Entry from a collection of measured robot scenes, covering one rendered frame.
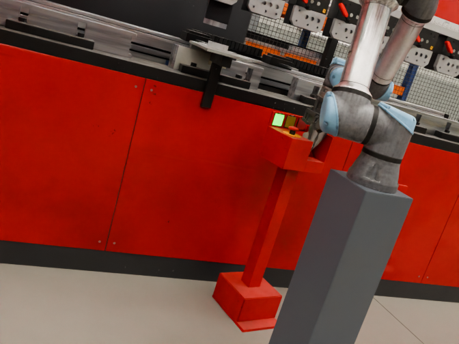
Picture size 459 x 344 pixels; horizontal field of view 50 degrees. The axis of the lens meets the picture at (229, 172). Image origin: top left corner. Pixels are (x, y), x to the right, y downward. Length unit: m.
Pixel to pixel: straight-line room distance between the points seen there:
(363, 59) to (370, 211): 0.43
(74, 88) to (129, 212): 0.54
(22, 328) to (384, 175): 1.23
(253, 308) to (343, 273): 0.66
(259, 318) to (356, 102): 1.06
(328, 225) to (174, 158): 0.76
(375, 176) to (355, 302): 0.39
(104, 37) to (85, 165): 0.49
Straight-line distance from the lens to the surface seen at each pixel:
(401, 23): 1.67
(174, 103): 1.95
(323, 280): 1.52
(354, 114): 1.42
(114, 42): 2.00
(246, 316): 2.08
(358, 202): 1.42
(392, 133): 1.45
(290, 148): 1.83
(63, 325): 1.85
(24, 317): 1.86
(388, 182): 1.47
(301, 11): 2.19
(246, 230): 2.24
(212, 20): 2.10
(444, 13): 2.60
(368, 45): 1.49
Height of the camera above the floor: 1.07
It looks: 15 degrees down
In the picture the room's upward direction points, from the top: 17 degrees clockwise
